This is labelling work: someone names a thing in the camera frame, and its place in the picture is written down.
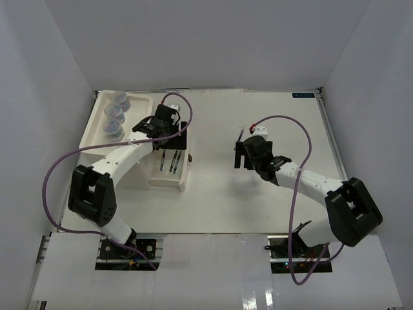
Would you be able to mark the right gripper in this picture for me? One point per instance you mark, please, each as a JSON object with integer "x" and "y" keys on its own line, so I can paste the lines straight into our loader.
{"x": 241, "y": 150}

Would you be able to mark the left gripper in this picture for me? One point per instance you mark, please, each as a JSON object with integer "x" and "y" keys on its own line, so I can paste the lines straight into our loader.
{"x": 179, "y": 143}

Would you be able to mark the dark green pen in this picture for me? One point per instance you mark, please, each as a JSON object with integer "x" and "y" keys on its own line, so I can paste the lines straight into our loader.
{"x": 176, "y": 161}

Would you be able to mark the black pen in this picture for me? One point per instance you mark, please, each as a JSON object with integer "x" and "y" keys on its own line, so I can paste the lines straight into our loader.
{"x": 162, "y": 160}

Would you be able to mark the white bottom drawer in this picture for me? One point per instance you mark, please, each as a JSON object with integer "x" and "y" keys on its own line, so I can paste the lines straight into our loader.
{"x": 165, "y": 178}

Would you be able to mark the purple pen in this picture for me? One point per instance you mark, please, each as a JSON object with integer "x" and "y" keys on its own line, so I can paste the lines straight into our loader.
{"x": 241, "y": 133}

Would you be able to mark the clear jar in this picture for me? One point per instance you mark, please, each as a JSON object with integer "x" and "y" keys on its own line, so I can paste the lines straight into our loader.
{"x": 120, "y": 98}
{"x": 114, "y": 111}
{"x": 113, "y": 130}

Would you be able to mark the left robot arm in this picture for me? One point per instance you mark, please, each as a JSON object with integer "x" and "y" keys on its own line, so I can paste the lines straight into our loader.
{"x": 92, "y": 193}

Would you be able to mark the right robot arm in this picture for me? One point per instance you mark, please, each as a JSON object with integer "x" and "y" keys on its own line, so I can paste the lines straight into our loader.
{"x": 352, "y": 214}

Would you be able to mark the white three-drawer storage box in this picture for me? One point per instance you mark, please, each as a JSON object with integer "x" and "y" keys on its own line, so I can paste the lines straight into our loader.
{"x": 141, "y": 107}

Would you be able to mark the blue table label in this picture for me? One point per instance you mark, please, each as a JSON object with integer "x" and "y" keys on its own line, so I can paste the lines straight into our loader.
{"x": 302, "y": 95}

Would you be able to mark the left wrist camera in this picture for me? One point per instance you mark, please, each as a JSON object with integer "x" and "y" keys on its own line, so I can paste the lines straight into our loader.
{"x": 176, "y": 107}

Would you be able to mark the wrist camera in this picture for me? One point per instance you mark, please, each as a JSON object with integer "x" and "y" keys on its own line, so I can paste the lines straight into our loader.
{"x": 176, "y": 107}
{"x": 258, "y": 130}

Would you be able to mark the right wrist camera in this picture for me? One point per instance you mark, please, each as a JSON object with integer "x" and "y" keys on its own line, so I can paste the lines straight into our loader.
{"x": 258, "y": 130}

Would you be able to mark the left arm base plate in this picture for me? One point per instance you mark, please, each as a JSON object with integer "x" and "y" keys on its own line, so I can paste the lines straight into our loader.
{"x": 113, "y": 258}

